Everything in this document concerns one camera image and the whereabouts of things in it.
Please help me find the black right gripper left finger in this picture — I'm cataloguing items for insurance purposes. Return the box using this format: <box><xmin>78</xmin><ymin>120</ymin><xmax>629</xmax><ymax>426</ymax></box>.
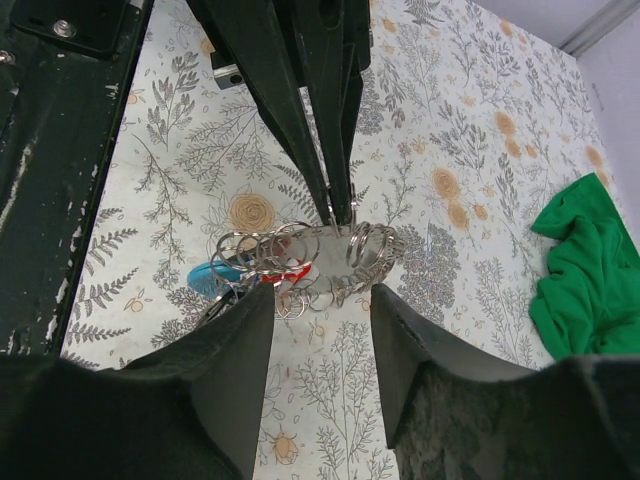
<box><xmin>1</xmin><ymin>285</ymin><xmax>274</xmax><ymax>479</ymax></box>

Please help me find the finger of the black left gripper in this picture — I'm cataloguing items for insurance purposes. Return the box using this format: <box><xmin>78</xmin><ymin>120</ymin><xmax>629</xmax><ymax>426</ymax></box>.
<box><xmin>294</xmin><ymin>1</ymin><xmax>371</xmax><ymax>225</ymax></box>
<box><xmin>188</xmin><ymin>0</ymin><xmax>330</xmax><ymax>225</ymax></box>

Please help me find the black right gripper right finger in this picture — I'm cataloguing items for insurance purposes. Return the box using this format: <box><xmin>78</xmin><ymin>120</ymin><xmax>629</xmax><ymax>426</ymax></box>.
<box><xmin>370</xmin><ymin>284</ymin><xmax>639</xmax><ymax>479</ymax></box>

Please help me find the metal key organizer blue handle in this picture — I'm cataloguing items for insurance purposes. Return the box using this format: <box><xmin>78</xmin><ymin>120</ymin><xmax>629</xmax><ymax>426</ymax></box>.
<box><xmin>187</xmin><ymin>221</ymin><xmax>406</xmax><ymax>319</ymax></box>

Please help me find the red key tag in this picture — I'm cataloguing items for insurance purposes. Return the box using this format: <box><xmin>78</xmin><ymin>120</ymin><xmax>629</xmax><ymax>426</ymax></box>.
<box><xmin>259</xmin><ymin>235</ymin><xmax>312</xmax><ymax>297</ymax></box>

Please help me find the green crumpled cloth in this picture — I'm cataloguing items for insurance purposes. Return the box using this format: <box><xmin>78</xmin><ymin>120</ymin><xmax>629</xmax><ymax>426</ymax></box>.
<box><xmin>529</xmin><ymin>173</ymin><xmax>639</xmax><ymax>361</ymax></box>

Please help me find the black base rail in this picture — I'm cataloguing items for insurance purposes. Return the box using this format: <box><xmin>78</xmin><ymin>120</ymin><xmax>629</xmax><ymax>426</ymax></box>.
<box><xmin>1</xmin><ymin>1</ymin><xmax>152</xmax><ymax>356</ymax></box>

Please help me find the aluminium corner post right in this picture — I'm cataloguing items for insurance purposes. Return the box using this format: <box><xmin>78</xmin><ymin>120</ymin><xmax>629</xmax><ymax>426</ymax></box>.
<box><xmin>557</xmin><ymin>0</ymin><xmax>639</xmax><ymax>58</ymax></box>

